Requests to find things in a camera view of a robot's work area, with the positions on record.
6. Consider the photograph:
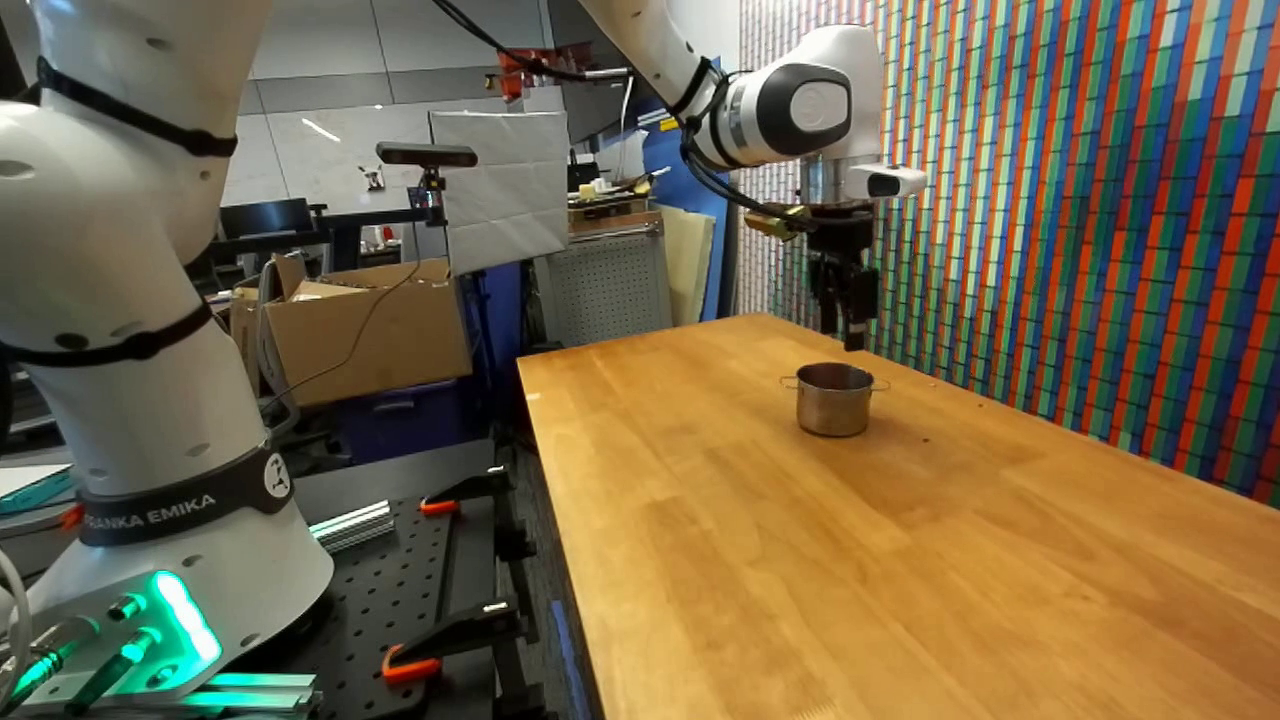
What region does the blue upright panel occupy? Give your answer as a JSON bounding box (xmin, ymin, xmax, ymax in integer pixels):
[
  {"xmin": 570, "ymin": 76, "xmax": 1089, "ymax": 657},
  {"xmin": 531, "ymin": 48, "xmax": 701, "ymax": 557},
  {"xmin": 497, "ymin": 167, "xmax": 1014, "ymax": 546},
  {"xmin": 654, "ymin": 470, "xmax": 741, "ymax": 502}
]
[{"xmin": 640, "ymin": 125, "xmax": 741, "ymax": 330}]

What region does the blue storage bin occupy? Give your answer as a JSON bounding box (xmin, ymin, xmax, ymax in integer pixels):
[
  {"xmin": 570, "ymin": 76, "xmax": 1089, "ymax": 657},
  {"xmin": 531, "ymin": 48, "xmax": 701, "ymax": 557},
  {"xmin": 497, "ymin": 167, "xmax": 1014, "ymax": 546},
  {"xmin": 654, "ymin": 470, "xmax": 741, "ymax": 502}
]
[{"xmin": 325, "ymin": 377, "xmax": 473, "ymax": 470}]

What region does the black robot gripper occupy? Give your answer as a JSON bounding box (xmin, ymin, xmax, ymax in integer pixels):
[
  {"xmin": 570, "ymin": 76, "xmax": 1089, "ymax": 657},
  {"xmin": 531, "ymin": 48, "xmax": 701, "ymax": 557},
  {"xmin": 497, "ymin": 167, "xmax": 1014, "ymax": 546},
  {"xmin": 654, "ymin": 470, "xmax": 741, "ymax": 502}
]
[{"xmin": 806, "ymin": 202, "xmax": 884, "ymax": 357}]

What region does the brown cardboard box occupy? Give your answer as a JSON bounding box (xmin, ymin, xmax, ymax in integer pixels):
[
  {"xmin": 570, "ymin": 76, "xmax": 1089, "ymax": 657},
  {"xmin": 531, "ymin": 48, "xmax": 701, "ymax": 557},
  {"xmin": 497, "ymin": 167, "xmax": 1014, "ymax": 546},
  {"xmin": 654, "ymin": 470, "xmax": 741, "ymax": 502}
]
[{"xmin": 227, "ymin": 255, "xmax": 477, "ymax": 411}]

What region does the brass coloured wrist camera mount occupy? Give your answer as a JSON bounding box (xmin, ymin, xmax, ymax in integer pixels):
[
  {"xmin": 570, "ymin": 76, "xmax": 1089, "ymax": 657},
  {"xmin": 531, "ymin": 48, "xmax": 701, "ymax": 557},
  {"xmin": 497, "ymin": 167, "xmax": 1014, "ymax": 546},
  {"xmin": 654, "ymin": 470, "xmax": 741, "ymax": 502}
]
[{"xmin": 741, "ymin": 202, "xmax": 817, "ymax": 248}]

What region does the black clamp with orange tip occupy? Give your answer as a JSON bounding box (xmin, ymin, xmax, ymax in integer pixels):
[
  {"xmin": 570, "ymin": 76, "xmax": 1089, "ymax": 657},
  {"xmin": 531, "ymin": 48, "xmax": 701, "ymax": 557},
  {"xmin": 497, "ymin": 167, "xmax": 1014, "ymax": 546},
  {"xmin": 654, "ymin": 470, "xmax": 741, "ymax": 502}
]
[
  {"xmin": 418, "ymin": 463, "xmax": 521, "ymax": 525},
  {"xmin": 376, "ymin": 598, "xmax": 527, "ymax": 693}
]

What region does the black perforated mounting board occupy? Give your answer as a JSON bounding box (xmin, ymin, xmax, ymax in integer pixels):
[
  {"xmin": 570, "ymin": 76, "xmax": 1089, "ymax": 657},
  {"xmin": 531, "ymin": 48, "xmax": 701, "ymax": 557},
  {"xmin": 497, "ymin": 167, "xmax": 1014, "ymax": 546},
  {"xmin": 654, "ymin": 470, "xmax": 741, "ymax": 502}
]
[{"xmin": 225, "ymin": 455, "xmax": 554, "ymax": 720}]

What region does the beige flat board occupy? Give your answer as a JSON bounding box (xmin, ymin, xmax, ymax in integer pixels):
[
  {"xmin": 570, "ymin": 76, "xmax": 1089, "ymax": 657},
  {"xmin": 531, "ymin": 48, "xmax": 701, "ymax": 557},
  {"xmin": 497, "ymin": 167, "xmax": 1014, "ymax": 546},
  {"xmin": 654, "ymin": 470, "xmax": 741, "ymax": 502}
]
[{"xmin": 661, "ymin": 205, "xmax": 722, "ymax": 333}]

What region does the small steel pot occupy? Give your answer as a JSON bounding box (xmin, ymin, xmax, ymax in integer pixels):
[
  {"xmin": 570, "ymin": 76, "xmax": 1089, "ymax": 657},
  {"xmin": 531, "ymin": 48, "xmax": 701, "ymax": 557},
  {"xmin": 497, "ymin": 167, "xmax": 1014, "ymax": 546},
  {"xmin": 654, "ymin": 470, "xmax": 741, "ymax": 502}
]
[{"xmin": 792, "ymin": 360, "xmax": 881, "ymax": 445}]

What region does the aluminium rail at robot base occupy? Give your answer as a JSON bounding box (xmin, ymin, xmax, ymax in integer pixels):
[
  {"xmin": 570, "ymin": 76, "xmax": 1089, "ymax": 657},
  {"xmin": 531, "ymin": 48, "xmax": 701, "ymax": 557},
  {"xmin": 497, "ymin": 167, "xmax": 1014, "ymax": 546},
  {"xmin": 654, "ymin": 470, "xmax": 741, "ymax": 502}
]
[{"xmin": 0, "ymin": 665, "xmax": 327, "ymax": 720}]

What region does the translucent plastic panel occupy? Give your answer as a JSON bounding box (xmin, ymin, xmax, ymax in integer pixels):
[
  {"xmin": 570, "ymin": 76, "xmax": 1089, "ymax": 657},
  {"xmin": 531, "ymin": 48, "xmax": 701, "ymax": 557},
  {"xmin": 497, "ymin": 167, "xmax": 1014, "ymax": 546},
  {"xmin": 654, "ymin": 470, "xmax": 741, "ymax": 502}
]
[{"xmin": 424, "ymin": 103, "xmax": 575, "ymax": 280}]

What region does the black stereo camera on stand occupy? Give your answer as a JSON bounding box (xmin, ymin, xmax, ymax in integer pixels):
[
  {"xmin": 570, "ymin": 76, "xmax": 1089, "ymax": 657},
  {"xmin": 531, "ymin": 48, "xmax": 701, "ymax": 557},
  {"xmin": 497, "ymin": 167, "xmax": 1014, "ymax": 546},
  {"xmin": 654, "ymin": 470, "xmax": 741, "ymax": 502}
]
[{"xmin": 371, "ymin": 141, "xmax": 484, "ymax": 215}]

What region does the short aluminium profile rail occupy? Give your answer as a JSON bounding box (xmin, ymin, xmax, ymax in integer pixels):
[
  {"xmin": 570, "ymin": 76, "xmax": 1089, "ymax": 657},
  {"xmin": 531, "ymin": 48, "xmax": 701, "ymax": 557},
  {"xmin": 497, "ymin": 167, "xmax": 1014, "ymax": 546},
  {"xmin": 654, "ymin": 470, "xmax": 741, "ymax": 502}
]
[{"xmin": 303, "ymin": 498, "xmax": 399, "ymax": 557}]

